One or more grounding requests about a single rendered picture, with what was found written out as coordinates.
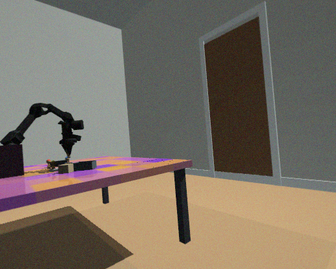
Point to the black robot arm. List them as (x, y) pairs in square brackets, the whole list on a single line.
[(17, 136)]

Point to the tan rectangular block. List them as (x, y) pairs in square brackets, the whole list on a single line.
[(65, 168)]

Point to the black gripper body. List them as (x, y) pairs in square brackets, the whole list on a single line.
[(67, 138)]

